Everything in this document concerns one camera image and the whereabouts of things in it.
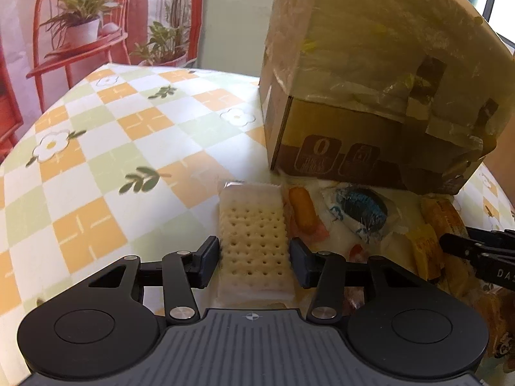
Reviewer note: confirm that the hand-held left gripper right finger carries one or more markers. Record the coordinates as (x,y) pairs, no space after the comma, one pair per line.
(299,261)

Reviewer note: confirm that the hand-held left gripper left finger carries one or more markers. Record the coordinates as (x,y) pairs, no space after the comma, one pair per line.
(211,261)

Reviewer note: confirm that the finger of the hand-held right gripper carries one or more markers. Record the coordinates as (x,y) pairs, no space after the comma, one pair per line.
(458,245)
(495,236)

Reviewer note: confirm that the clear cracker packet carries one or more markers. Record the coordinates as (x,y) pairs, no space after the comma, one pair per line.
(253,229)

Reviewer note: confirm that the blue white snack packet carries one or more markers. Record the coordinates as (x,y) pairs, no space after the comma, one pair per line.
(362,209)

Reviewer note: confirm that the cardboard box with plastic liner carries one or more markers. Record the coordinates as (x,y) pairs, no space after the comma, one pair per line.
(342,68)

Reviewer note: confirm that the small yellow snack packet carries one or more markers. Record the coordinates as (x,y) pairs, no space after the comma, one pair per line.
(426,249)

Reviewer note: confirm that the orange pastry clear wrapper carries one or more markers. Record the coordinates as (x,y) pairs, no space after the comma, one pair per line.
(301,209)

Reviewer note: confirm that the yellow printed packet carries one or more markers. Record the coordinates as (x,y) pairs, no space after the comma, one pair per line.
(501,321)

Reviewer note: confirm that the red white candy wrapper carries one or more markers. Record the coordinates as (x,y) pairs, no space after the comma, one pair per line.
(357,252)

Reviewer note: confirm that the curved wooden panel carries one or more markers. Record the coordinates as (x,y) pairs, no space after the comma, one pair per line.
(509,177)

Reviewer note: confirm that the printed room backdrop cloth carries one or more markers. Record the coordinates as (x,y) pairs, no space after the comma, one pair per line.
(40,8)

